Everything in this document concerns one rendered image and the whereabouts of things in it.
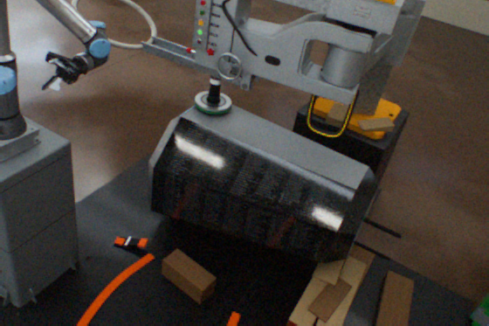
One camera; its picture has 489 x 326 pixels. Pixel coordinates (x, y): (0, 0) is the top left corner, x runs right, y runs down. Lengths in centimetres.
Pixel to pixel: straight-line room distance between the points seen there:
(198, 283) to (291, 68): 125
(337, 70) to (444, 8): 612
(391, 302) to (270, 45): 161
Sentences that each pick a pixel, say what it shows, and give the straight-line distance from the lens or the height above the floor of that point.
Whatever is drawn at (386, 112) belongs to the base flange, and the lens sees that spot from 322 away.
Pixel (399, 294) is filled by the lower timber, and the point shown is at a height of 9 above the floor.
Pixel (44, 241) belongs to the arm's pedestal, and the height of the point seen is 35.
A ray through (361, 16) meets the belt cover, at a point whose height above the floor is 160.
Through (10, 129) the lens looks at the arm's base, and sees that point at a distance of 225.
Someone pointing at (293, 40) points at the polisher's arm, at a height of 139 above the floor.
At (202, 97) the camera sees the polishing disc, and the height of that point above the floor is 86.
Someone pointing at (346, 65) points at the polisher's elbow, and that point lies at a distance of 228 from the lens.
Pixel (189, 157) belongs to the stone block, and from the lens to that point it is 256.
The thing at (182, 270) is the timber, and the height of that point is 14.
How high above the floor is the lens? 223
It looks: 34 degrees down
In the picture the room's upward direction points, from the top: 11 degrees clockwise
